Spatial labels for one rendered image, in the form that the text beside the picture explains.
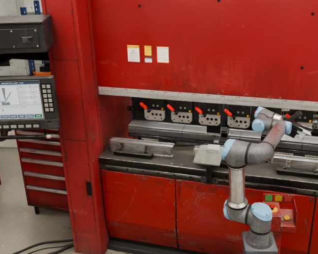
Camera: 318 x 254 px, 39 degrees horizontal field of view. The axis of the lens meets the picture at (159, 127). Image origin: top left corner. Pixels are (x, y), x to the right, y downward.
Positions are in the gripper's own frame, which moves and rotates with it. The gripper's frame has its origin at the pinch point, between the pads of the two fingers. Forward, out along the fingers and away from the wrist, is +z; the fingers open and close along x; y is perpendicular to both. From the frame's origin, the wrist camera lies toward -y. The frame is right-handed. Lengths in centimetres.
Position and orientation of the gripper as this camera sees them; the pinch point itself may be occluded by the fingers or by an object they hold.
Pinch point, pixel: (313, 132)
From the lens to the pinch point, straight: 277.8
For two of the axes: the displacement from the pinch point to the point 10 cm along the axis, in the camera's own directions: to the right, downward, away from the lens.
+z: 8.7, 4.2, -2.8
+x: -3.8, 1.7, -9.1
